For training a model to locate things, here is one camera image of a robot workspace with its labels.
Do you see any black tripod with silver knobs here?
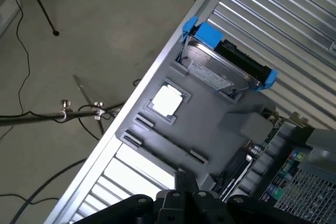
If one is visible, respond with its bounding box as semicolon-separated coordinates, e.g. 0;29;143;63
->
0;74;140;135

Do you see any thick black floor cable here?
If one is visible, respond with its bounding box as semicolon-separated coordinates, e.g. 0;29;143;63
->
10;157;88;224

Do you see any black tripod leg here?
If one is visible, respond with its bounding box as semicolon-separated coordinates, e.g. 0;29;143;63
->
18;0;60;37

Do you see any silver hard disk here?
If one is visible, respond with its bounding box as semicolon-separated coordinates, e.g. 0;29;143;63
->
183;37;271;93

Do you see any gray metal PC case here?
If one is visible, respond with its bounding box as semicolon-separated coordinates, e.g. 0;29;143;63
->
246;121;336;224

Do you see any blue disk caddy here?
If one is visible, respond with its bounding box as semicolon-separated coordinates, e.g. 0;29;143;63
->
180;16;279;94

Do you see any silver CPU chip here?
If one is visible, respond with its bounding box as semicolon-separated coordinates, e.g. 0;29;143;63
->
151;85;185;118

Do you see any thin black floor cable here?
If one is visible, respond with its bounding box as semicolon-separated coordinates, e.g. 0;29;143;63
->
0;0;32;141

